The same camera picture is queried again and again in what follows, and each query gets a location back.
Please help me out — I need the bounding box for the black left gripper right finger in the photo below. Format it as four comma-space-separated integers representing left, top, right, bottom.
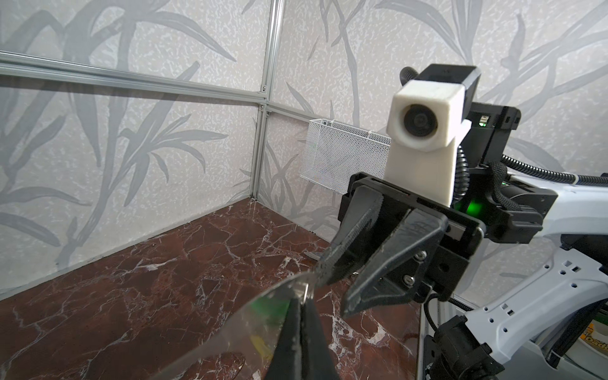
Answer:
301, 299, 340, 380

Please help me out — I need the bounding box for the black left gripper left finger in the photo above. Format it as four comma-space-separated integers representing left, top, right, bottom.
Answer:
264, 299, 302, 380

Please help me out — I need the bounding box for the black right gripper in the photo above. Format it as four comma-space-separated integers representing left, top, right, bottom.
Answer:
315, 173, 485, 317

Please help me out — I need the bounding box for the key with green tag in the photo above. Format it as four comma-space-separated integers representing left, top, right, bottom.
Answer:
250, 298, 291, 320

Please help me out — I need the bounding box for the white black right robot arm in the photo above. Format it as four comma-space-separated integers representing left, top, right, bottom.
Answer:
315, 64, 607, 379

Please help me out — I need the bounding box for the white wire mesh basket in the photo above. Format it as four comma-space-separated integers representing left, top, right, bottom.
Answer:
299, 119, 391, 194

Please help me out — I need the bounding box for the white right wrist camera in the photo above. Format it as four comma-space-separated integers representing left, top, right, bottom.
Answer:
383, 79, 471, 206

